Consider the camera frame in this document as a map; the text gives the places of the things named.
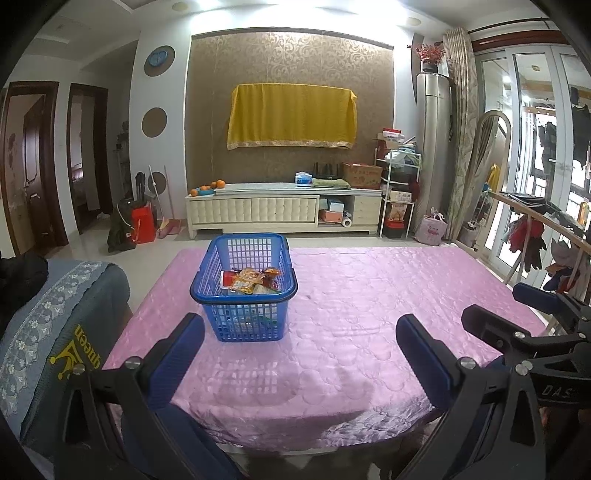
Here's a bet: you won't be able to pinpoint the red bag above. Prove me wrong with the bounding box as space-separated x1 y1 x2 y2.
131 205 157 244

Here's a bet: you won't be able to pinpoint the cardboard box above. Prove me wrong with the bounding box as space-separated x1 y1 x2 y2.
342 162 383 189

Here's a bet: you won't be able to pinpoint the beige patterned curtain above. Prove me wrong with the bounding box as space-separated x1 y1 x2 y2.
443 28 478 241

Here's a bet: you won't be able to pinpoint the glass sliding door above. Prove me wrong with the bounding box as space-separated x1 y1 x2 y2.
475 44 591 287

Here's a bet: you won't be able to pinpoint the dark wooden doorway frame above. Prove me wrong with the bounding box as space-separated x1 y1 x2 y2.
68 83 109 234

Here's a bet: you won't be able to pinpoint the silver standing air conditioner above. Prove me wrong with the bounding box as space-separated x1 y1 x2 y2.
416 73 452 232

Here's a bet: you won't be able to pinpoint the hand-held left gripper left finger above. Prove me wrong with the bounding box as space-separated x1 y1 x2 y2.
54 313 206 480

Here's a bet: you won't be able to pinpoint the yellow cloth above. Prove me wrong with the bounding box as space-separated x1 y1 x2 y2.
226 84 358 151

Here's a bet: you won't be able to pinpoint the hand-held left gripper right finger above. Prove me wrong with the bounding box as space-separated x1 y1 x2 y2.
396 314 548 480

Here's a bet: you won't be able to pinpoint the blue wall clock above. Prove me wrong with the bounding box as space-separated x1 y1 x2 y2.
144 45 175 77

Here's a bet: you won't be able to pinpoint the white metal rack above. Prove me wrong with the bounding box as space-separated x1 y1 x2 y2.
379 148 422 238

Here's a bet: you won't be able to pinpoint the blue plastic basket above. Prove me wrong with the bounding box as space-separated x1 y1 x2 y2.
190 233 298 342

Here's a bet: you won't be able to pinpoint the red and black clothes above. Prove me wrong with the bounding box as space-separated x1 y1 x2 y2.
505 217 548 271

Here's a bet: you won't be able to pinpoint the white pole mop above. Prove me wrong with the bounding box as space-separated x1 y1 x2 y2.
147 165 167 217

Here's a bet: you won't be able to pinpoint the wooden drying rack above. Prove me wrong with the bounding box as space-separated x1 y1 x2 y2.
488 191 591 324

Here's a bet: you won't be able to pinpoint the hanging dark clothes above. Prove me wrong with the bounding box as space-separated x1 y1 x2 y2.
570 87 591 169
538 121 559 174

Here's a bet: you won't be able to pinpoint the black cloth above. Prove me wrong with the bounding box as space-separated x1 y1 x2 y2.
0 253 49 321

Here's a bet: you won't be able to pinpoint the round brown wall decoration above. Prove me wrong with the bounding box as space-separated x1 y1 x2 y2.
141 107 168 138

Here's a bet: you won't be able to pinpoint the pink quilted table cover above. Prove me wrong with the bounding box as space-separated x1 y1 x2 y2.
102 246 548 453

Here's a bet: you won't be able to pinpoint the black bag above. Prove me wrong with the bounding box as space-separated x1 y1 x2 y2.
107 199 137 252

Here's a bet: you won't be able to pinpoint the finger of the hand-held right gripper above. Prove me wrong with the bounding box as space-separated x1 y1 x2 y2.
461 305 546 360
512 282 588 325

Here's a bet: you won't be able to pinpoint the grey printed cushion cover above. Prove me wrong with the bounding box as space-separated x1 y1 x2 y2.
0 258 131 457

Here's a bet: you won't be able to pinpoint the broom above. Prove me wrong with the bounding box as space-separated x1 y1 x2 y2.
157 165 182 238

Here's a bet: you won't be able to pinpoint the dark wooden door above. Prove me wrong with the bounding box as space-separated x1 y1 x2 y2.
0 82 70 259

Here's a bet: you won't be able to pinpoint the vase with red flowers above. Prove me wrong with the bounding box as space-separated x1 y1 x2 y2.
414 44 448 75

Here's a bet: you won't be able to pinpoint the red white box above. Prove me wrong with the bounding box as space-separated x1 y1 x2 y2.
376 129 407 149

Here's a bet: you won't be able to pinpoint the arched standing mirror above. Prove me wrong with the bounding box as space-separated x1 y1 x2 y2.
457 111 512 252

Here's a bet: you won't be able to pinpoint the cream TV cabinet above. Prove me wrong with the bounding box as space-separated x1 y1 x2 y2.
185 182 384 239

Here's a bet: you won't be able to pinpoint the pink tote bag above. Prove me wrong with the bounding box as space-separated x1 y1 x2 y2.
414 209 448 245

